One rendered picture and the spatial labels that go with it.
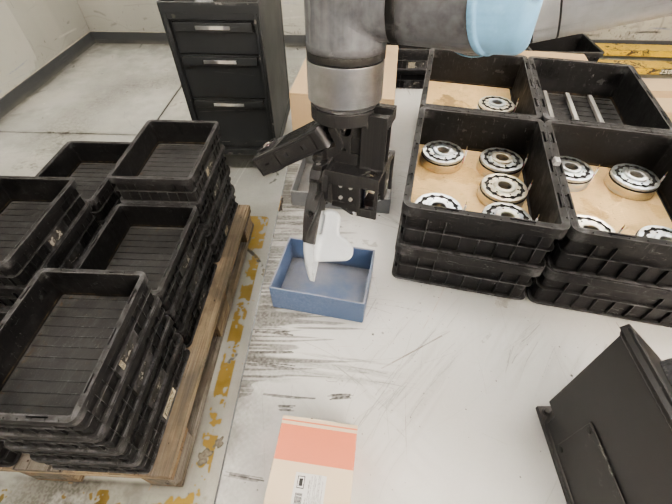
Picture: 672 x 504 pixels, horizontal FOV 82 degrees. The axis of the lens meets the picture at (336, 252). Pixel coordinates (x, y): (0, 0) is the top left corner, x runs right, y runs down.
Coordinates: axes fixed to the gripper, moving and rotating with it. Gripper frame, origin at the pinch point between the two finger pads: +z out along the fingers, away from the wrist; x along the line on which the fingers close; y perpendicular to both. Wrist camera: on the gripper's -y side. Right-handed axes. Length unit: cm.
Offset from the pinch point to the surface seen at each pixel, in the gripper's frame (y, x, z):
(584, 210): 42, 48, 16
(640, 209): 54, 53, 16
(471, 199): 18.2, 42.6, 15.4
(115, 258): -93, 28, 58
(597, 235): 39.4, 26.8, 7.7
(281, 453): -0.4, -19.4, 25.9
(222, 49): -106, 130, 16
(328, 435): 5.3, -14.6, 25.6
